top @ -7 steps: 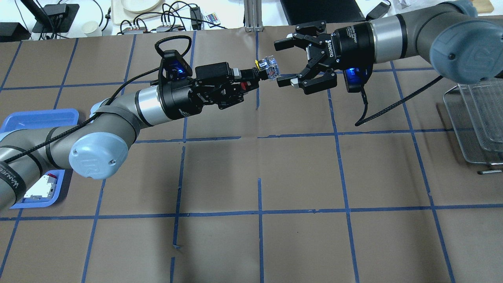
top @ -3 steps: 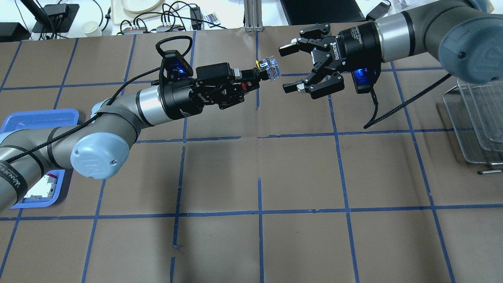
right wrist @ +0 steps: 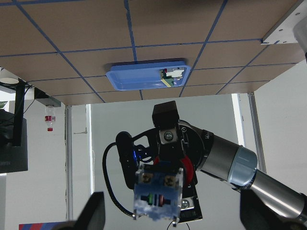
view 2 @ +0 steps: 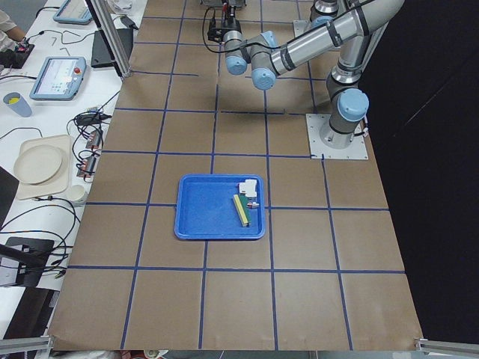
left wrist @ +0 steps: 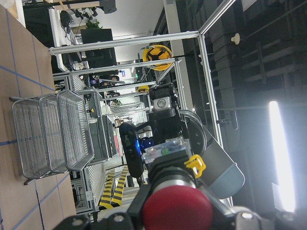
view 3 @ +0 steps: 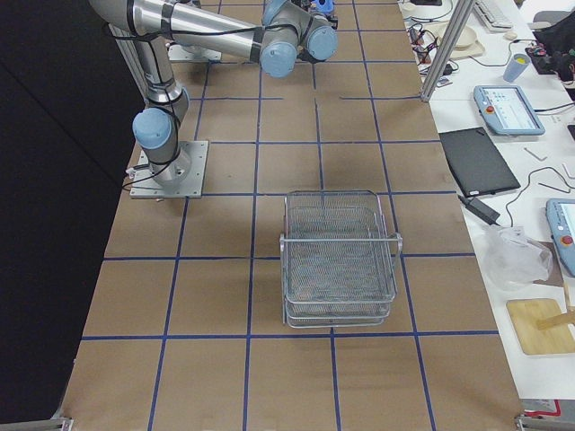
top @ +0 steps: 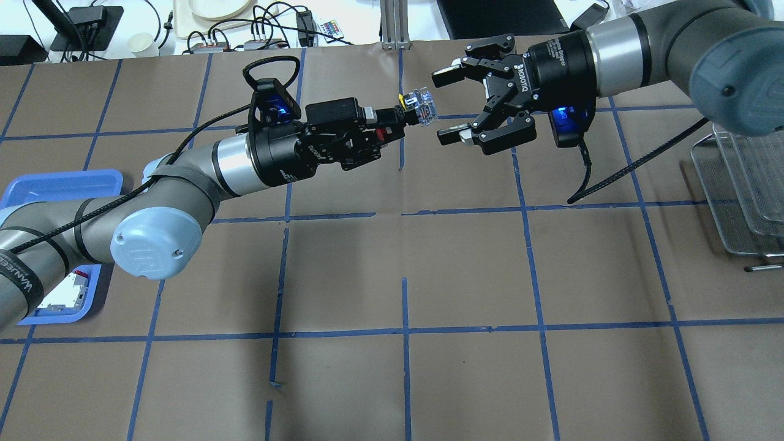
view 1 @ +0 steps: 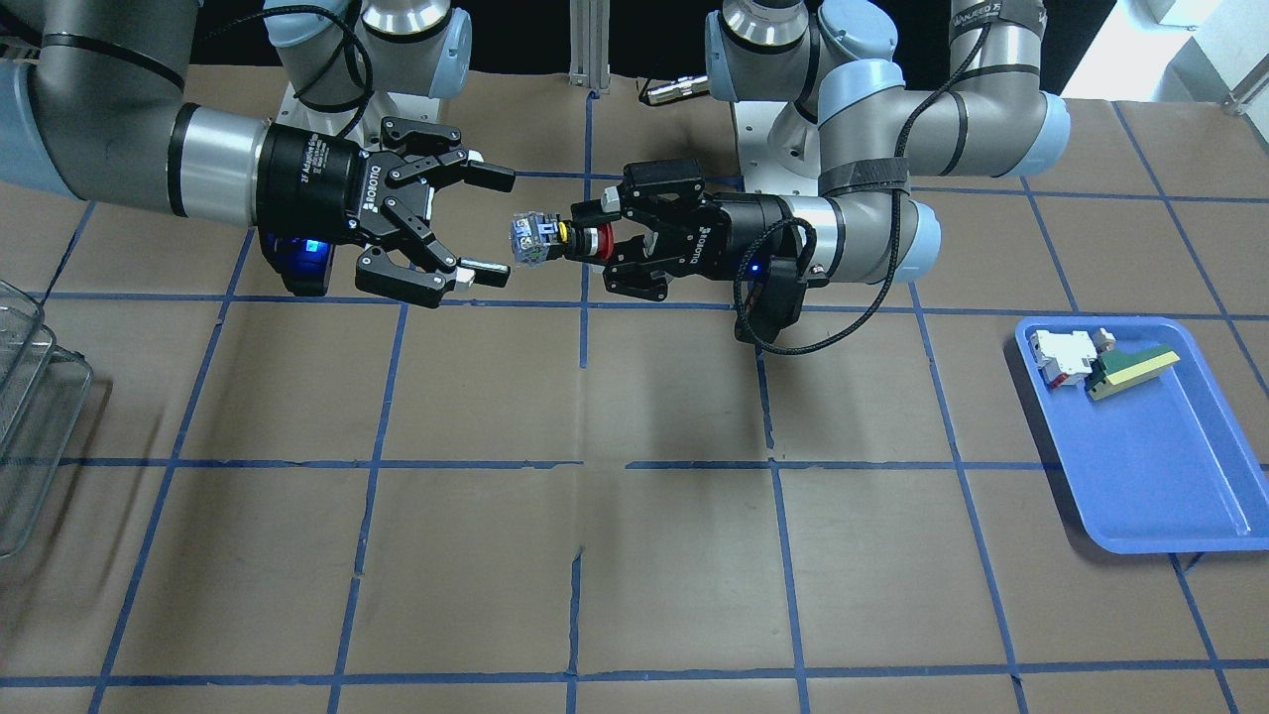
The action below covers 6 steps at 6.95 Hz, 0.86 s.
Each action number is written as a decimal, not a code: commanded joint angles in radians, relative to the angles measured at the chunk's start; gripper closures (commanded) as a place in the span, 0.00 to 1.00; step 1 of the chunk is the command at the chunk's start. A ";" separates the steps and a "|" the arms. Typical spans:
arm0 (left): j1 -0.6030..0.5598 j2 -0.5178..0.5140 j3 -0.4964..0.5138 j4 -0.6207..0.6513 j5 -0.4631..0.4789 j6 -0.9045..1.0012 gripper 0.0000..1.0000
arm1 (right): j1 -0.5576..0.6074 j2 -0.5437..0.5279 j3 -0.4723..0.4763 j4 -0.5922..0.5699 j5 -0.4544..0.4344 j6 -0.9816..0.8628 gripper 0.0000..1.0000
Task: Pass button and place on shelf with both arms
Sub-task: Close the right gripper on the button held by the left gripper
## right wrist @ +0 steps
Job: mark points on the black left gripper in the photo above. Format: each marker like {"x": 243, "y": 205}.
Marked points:
{"x": 179, "y": 141}

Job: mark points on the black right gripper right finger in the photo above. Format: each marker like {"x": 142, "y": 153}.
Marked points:
{"x": 255, "y": 215}

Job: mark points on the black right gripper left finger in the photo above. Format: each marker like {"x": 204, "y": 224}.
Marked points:
{"x": 92, "y": 217}

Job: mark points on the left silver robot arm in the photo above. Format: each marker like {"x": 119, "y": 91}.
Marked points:
{"x": 236, "y": 165}

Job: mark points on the blue plastic parts tray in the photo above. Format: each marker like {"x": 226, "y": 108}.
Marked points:
{"x": 148, "y": 75}

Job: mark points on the clear plastic bottle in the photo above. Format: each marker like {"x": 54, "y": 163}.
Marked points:
{"x": 50, "y": 117}

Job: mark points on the black computer monitor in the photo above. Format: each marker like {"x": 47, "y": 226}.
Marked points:
{"x": 13, "y": 136}

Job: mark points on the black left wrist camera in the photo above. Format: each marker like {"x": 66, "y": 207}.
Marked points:
{"x": 127, "y": 157}

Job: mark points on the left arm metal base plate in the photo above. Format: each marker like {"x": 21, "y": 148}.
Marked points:
{"x": 291, "y": 28}

